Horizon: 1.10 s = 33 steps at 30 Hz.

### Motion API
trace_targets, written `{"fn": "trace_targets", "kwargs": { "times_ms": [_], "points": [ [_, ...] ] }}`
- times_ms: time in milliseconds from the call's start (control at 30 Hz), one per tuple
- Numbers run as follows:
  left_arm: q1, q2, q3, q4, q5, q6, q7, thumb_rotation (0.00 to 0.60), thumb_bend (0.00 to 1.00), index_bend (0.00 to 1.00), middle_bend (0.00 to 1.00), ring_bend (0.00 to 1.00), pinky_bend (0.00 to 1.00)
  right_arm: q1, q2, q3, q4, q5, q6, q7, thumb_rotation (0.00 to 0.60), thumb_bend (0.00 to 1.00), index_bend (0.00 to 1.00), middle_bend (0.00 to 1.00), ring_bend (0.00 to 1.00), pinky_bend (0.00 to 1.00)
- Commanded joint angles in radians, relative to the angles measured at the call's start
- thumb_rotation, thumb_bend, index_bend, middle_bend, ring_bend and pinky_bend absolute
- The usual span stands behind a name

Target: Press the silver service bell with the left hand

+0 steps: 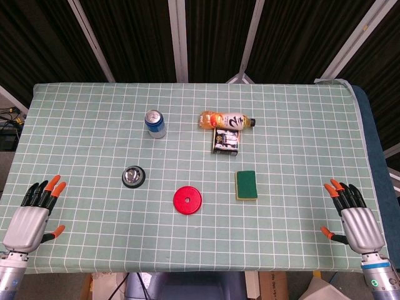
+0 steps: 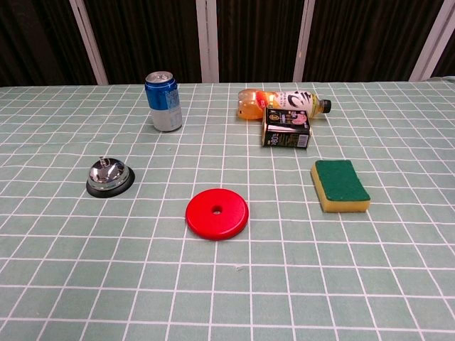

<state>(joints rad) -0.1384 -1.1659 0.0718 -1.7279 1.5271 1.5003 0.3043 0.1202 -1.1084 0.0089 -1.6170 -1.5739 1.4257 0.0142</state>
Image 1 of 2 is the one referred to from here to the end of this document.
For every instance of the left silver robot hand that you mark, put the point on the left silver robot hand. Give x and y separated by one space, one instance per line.
27 225

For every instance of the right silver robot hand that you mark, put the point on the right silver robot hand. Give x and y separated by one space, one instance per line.
362 226

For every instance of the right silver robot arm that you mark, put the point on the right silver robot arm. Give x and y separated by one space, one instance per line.
379 275

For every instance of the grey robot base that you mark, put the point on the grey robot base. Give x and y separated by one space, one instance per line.
184 286

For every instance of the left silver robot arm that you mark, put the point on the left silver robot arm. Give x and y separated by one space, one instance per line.
12 272

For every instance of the shiny metal dome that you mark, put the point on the shiny metal dome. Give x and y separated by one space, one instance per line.
133 177

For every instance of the green grid tablecloth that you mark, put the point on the green grid tablecloth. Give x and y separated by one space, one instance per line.
193 218

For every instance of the white paper sheet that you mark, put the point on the white paper sheet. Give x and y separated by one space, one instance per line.
328 290

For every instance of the blue table pad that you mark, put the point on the blue table pad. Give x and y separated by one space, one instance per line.
378 147

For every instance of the brown cardboard box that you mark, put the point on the brown cardboard box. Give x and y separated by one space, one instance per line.
267 286

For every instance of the green yellow sponge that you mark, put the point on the green yellow sponge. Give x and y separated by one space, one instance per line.
246 184

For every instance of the black printed carton box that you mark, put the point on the black printed carton box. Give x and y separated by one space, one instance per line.
226 141

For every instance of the red disc with hole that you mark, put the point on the red disc with hole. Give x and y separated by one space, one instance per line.
187 200

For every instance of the blue soda can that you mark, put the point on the blue soda can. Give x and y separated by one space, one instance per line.
155 124

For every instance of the orange drink bottle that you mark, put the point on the orange drink bottle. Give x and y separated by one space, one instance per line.
227 120

